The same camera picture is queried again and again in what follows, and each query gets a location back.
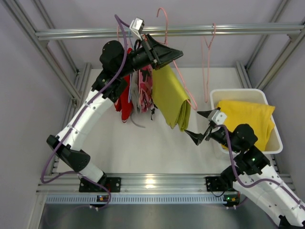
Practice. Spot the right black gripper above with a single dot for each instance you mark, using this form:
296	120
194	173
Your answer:
206	133

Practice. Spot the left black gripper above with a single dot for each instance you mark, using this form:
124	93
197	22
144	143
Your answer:
154	56

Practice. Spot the pink hanger of lime trousers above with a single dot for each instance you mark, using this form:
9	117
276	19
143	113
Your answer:
191	101

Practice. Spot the lime green trousers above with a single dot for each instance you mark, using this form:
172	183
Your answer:
170	98

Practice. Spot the yellow trousers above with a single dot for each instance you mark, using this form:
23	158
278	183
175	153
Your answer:
258	116

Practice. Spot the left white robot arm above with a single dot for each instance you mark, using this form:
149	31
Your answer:
117	62

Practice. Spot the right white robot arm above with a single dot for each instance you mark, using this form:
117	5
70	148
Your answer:
251	172

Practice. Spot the blue hanger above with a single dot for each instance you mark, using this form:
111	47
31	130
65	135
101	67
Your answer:
129	33

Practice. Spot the pink hanger of red trousers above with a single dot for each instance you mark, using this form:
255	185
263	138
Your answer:
120	34

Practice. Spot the pink camouflage trousers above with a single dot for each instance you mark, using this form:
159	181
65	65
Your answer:
145	85

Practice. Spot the red trousers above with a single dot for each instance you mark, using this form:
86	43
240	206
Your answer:
122	104

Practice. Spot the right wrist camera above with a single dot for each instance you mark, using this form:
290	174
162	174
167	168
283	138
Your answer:
218	117

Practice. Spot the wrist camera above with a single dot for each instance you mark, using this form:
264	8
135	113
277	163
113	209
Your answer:
136	28
218	117

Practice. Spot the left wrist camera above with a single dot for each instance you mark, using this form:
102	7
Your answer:
136	28

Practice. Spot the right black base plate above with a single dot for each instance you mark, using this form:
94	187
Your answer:
218	184

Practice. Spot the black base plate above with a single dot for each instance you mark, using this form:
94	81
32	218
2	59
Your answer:
112	184
218	184

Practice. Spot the right aluminium frame post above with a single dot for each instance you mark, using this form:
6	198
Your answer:
273	51

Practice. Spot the aluminium frame post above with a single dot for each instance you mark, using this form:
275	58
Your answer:
273	51
35	89

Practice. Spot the grey slotted cable duct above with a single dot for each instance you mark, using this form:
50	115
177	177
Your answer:
138	199

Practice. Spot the left aluminium frame post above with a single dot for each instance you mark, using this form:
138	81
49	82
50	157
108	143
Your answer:
35	89

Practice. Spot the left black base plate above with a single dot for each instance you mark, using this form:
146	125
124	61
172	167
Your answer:
112	184

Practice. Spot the aluminium hanging rail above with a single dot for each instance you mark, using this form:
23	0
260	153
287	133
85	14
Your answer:
192	30

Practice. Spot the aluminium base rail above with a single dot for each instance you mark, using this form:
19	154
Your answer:
136	184

